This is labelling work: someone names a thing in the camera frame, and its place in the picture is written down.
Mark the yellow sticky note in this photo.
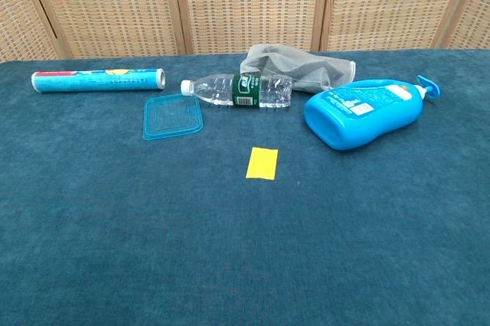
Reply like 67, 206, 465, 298
245, 146, 279, 181

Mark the grey mesh bag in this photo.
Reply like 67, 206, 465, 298
240, 44, 357, 96

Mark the teal table cloth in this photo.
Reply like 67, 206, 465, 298
0, 48, 490, 326

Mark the blue pump detergent bottle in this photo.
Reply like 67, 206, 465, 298
303, 74, 442, 152

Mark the clear plastic water bottle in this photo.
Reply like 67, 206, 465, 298
180, 73, 294, 109

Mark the blue food bag roll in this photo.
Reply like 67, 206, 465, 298
30, 68, 166, 94

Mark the woven bamboo folding screen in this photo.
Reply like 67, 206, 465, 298
0, 0, 490, 62

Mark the transparent blue container lid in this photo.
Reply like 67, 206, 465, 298
142, 93, 204, 142

